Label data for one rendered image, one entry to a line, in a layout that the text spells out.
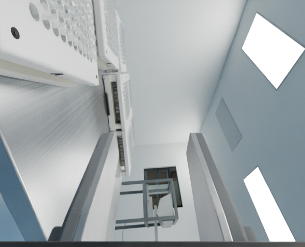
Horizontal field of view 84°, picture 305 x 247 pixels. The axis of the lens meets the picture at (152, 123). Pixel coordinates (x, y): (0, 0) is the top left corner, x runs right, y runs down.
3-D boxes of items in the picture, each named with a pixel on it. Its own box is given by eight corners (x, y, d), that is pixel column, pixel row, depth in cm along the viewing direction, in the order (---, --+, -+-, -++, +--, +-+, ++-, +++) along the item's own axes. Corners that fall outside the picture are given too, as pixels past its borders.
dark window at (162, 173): (142, 168, 566) (175, 166, 571) (143, 168, 567) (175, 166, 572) (144, 211, 481) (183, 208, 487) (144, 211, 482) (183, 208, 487)
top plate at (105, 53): (108, 0, 62) (113, 0, 62) (114, 69, 67) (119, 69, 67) (86, -57, 38) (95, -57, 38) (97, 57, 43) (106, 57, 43)
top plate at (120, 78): (121, 73, 93) (125, 73, 93) (125, 116, 100) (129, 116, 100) (115, 74, 69) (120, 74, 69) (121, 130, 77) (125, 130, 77)
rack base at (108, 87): (113, 74, 92) (117, 74, 93) (117, 117, 100) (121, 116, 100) (103, 75, 69) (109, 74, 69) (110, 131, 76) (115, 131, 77)
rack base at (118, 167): (117, 117, 100) (121, 117, 100) (121, 154, 107) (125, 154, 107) (110, 131, 76) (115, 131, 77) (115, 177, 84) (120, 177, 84)
